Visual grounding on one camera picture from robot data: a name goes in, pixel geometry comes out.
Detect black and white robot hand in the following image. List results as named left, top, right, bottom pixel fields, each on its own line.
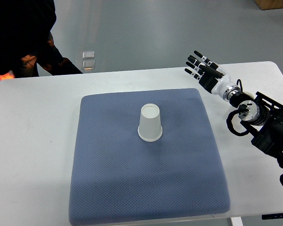
left=185, top=50, right=233, bottom=98

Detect white paper cup on mat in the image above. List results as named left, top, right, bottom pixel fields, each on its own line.
left=138, top=104, right=163, bottom=142

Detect brown wooden box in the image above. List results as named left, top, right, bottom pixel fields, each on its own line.
left=255, top=0, right=283, bottom=10

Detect lower metal floor plate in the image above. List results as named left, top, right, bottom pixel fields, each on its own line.
left=83, top=60, right=95, bottom=70

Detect metal floor plate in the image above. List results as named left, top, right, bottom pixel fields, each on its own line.
left=83, top=60, right=95, bottom=70
left=82, top=51, right=95, bottom=59

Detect upper metal floor plate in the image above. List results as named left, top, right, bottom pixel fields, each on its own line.
left=82, top=51, right=95, bottom=59

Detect blue quilted cushion mat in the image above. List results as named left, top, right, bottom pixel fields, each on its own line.
left=69, top=88, right=230, bottom=226

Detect white table leg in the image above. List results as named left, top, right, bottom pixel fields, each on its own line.
left=230, top=217, right=243, bottom=226

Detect black table control panel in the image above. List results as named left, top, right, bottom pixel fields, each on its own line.
left=261, top=213, right=283, bottom=220

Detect person in black clothing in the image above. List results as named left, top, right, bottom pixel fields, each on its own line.
left=0, top=0, right=81, bottom=78

